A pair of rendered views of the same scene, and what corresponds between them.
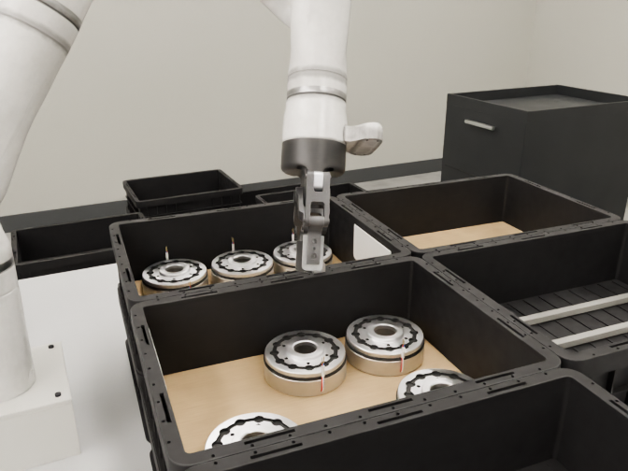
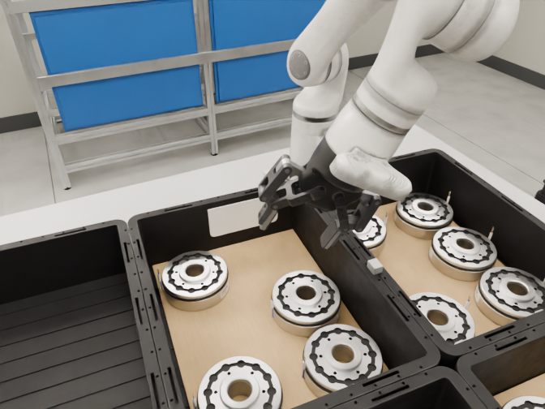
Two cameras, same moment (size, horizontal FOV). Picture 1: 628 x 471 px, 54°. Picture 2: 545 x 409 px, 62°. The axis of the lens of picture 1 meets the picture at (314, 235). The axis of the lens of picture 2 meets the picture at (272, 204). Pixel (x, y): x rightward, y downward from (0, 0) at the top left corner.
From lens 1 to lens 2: 0.76 m
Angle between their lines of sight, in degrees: 77
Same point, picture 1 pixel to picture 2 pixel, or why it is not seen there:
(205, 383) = (287, 253)
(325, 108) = (345, 118)
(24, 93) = (338, 19)
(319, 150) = (319, 150)
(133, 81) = not seen: outside the picture
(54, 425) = not seen: hidden behind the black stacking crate
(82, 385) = not seen: hidden behind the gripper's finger
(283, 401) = (266, 296)
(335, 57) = (383, 74)
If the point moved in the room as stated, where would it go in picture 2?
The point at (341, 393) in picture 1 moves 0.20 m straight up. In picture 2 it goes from (276, 333) to (276, 226)
